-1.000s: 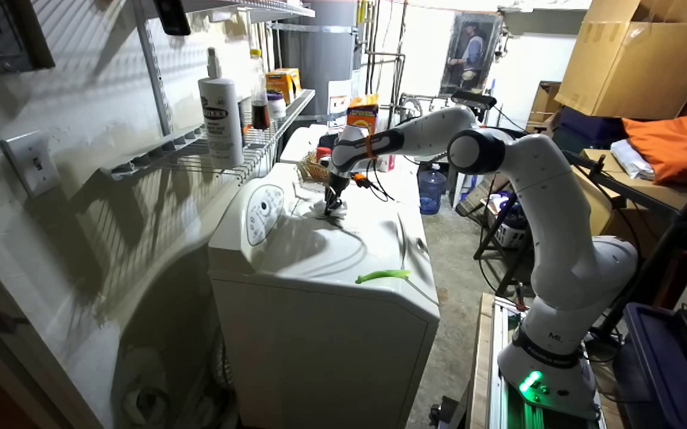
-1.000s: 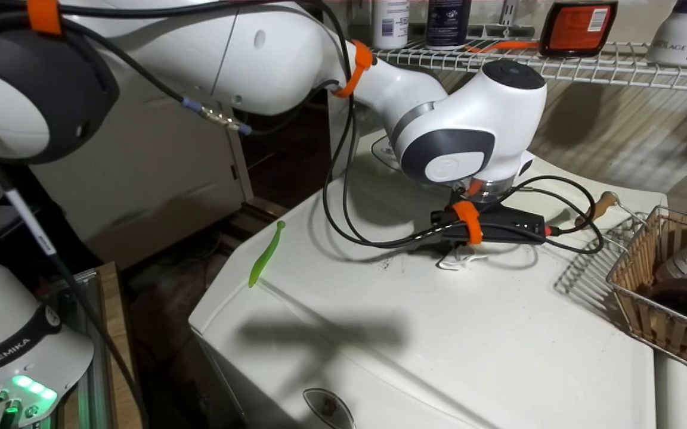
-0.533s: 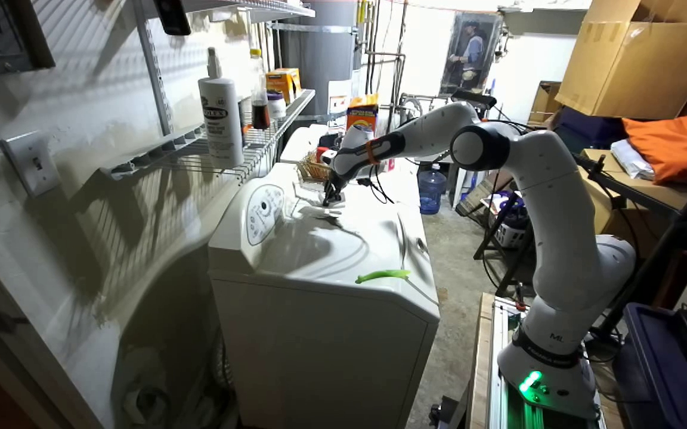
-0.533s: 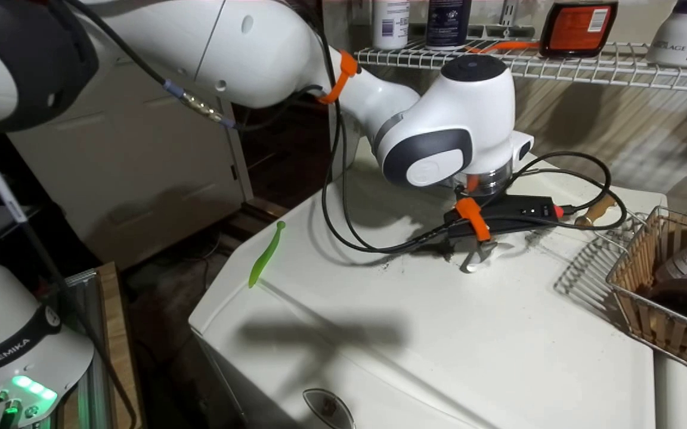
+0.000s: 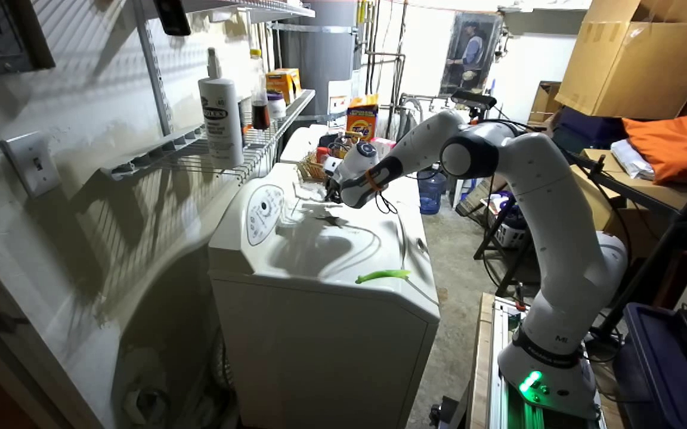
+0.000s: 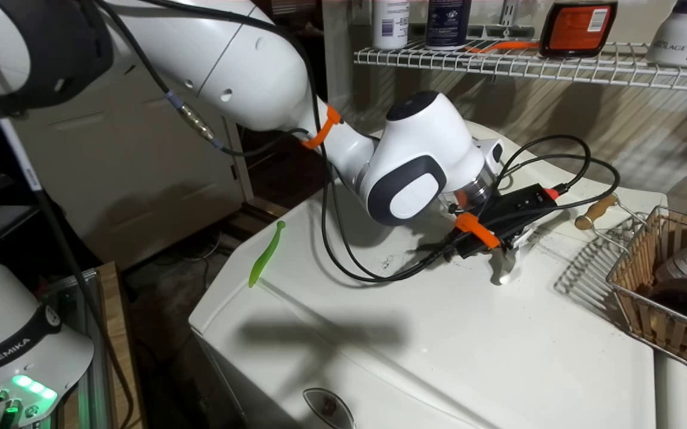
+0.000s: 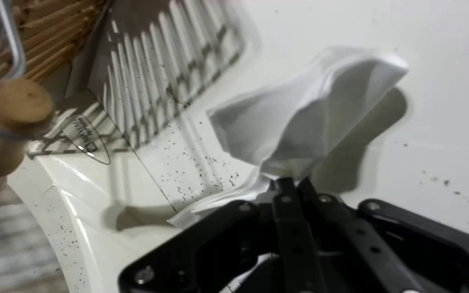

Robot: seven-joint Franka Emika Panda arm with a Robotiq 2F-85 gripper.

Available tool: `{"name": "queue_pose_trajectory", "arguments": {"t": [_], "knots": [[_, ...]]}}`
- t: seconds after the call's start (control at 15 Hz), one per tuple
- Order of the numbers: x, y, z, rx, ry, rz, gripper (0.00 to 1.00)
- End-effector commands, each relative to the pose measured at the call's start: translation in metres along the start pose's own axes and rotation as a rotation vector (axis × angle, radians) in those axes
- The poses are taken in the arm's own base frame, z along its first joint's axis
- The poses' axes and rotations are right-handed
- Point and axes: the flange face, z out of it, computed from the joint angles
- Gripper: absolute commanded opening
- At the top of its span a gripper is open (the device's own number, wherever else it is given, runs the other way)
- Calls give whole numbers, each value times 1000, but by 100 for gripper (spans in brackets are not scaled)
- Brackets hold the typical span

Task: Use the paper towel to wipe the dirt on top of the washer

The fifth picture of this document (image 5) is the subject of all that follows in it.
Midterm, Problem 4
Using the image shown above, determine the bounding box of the blue water jug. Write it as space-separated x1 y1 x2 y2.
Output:
414 165 450 217

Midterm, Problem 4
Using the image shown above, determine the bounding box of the orange cloth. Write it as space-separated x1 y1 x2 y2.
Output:
620 102 687 188

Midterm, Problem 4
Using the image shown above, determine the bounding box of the white jar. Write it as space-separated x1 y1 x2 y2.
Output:
266 92 291 121

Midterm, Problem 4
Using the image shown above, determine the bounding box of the black camera on stand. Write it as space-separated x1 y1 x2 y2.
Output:
447 89 498 115

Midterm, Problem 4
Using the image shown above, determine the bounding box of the wicker basket with wire frame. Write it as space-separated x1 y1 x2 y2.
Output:
297 150 343 187

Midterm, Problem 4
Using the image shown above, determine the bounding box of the white folded cloth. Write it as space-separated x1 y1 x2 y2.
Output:
608 139 655 182

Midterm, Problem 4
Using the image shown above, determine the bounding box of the white washing machine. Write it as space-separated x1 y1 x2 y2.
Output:
205 146 443 429

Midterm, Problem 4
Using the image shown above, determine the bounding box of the orange yellow box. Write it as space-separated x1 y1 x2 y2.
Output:
343 93 382 148

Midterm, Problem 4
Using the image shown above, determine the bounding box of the small cardboard box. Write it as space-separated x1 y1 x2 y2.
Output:
526 80 566 130

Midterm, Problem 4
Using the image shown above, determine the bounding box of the large cardboard box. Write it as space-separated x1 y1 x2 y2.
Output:
555 0 687 121

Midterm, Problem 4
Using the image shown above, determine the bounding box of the white lotion bottle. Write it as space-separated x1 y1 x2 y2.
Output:
197 45 245 173

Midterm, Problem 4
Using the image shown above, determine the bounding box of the black folding chair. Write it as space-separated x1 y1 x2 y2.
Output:
473 187 539 299

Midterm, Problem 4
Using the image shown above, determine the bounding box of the grey electrical panel box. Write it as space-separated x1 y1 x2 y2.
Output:
0 0 57 80

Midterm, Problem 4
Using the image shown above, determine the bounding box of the framed picture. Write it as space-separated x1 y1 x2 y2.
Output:
439 12 501 96

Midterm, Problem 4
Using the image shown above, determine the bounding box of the white light switch plate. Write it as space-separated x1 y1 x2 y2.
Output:
0 130 63 200

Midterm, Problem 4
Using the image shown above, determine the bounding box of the white wire shelf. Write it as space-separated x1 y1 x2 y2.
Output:
99 87 317 188

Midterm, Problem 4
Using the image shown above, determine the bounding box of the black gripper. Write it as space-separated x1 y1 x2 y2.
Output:
323 173 364 210

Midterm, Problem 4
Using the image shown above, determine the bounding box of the wooden robot platform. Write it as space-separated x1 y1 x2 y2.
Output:
470 291 600 429

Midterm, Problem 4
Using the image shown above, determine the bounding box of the green plastic strip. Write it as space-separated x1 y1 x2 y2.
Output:
354 268 412 286

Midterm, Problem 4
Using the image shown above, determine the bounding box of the dark bottle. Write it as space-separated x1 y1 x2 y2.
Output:
251 96 272 134

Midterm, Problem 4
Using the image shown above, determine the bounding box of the dark blue storage bin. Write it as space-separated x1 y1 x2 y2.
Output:
612 304 687 429

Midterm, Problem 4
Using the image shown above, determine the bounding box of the grey water heater tank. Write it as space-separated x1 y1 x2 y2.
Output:
281 0 358 119

